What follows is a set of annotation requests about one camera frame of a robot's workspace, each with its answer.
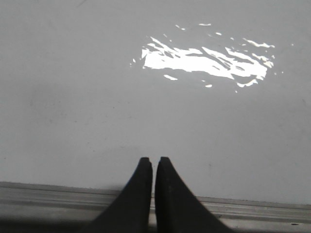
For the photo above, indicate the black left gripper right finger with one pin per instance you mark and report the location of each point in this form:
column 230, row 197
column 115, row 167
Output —
column 177, row 209

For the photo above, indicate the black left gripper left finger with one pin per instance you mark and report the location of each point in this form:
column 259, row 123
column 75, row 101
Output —
column 129, row 212

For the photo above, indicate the white whiteboard with aluminium frame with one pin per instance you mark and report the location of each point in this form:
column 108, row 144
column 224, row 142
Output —
column 221, row 87

